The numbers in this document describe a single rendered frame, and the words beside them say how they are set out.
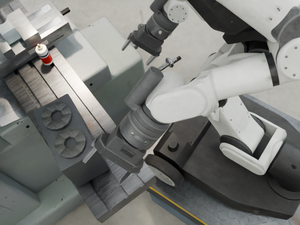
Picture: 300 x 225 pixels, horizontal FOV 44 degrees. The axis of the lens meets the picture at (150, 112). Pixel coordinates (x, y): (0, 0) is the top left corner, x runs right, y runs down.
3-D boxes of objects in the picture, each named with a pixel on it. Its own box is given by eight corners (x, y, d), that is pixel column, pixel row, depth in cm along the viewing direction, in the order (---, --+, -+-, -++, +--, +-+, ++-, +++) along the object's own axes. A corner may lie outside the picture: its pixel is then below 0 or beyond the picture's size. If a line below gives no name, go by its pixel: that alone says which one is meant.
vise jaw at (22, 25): (23, 14, 144) (18, 7, 140) (42, 38, 138) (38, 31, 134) (10, 22, 142) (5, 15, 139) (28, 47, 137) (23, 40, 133)
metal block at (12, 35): (14, 27, 140) (6, 17, 134) (21, 37, 137) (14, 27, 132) (2, 35, 139) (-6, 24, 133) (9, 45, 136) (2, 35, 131)
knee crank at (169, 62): (176, 54, 192) (176, 47, 186) (184, 62, 189) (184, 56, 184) (143, 77, 187) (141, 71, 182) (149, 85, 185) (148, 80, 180)
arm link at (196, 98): (160, 106, 82) (219, 91, 78) (156, 128, 74) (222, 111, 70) (150, 81, 79) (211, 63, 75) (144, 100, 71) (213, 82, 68)
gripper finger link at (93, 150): (88, 156, 89) (101, 140, 86) (84, 165, 86) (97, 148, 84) (82, 153, 89) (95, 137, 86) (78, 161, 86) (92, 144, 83)
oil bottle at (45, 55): (50, 55, 143) (40, 37, 133) (55, 61, 141) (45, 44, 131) (41, 60, 142) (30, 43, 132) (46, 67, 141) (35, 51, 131)
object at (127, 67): (123, 77, 229) (105, 12, 175) (154, 113, 217) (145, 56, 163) (10, 153, 214) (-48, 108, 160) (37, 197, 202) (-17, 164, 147)
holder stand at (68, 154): (82, 117, 130) (66, 90, 112) (110, 169, 121) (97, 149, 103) (52, 134, 129) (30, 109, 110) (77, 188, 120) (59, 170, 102)
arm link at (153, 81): (164, 119, 87) (195, 85, 81) (160, 145, 77) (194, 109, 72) (125, 92, 84) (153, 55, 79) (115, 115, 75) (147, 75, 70)
